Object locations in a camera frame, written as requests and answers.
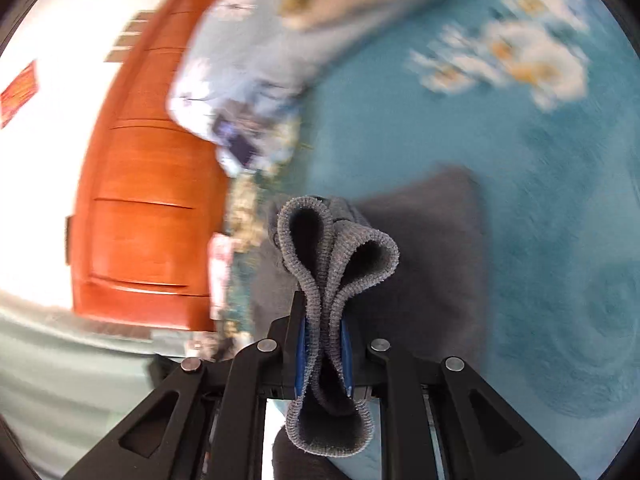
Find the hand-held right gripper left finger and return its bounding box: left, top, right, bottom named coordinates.
left=62, top=290, right=308, bottom=480

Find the orange wooden headboard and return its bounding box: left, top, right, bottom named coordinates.
left=65, top=0, right=236, bottom=333

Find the light blue floral quilt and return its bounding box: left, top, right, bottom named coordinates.
left=165, top=0, right=451, bottom=161

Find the red wall decoration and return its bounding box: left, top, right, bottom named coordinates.
left=0, top=60, right=41, bottom=128

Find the pink checkered cloth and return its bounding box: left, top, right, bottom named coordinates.
left=207, top=232, right=236, bottom=321

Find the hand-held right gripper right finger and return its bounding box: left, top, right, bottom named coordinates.
left=340, top=317, right=581, bottom=480

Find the black smartphone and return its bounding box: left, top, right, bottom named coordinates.
left=215, top=115, right=261, bottom=173

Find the teal floral bedsheet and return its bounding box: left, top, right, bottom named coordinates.
left=215, top=0, right=640, bottom=480

